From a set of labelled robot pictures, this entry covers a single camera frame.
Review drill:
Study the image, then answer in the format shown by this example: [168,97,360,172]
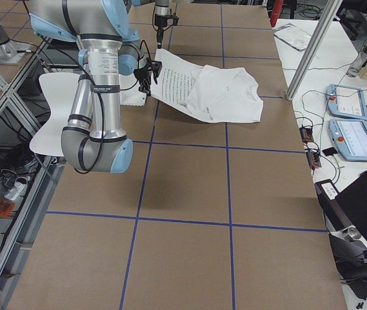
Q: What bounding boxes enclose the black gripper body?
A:
[134,59,163,85]
[153,5,179,31]

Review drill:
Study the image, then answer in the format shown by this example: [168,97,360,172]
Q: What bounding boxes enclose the white long-sleeve printed shirt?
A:
[151,49,263,123]

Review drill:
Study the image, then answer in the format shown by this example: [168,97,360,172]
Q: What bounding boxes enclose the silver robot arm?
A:
[29,1,161,174]
[131,0,179,49]

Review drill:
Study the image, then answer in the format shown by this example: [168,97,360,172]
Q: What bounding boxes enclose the white plastic chair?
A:
[30,72,79,157]

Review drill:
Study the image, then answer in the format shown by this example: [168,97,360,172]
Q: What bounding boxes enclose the red fire extinguisher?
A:
[270,0,284,27]

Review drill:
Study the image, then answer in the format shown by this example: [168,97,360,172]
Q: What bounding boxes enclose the plastic document bag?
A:
[273,23,312,51]

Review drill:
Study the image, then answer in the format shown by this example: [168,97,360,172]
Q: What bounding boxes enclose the white power strip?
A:
[4,179,27,202]

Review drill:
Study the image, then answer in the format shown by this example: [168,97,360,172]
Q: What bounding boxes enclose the black orange connector box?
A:
[299,127,314,143]

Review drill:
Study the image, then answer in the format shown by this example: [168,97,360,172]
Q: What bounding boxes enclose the orange box on floor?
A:
[0,198,15,218]

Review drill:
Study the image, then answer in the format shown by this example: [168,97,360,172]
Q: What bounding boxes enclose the far blue teach pendant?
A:
[326,84,367,120]

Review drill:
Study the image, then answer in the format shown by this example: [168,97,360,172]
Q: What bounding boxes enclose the blue teach pendant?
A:
[326,84,367,120]
[328,118,367,162]

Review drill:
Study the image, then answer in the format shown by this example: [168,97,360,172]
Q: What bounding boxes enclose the clear water bottle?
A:
[346,43,367,78]

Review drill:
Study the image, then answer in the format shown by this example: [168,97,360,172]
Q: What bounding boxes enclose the near blue teach pendant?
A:
[328,118,367,162]

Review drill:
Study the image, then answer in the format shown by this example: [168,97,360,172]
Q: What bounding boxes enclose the black device with label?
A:
[314,179,361,234]

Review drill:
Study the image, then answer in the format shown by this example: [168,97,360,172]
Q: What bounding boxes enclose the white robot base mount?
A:
[114,0,147,108]

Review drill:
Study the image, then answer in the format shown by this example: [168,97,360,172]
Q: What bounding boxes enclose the aluminium camera post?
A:
[285,0,342,101]

